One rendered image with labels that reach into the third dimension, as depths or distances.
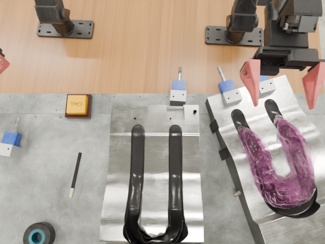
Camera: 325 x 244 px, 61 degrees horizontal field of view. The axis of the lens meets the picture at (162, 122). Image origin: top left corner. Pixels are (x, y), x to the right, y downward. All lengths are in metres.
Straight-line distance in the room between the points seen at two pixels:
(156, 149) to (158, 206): 0.16
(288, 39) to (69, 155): 0.70
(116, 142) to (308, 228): 0.56
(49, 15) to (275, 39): 0.69
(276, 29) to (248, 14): 0.36
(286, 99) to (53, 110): 0.75
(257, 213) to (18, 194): 0.71
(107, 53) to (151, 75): 0.18
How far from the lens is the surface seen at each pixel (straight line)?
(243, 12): 0.91
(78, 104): 0.93
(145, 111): 0.85
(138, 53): 1.01
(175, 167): 0.80
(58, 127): 0.97
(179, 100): 0.87
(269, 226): 0.81
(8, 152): 0.96
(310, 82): 0.60
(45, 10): 0.98
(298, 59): 0.54
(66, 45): 1.08
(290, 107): 0.94
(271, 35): 0.55
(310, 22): 0.50
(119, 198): 0.77
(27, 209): 0.98
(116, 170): 0.81
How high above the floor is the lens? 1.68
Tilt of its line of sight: 75 degrees down
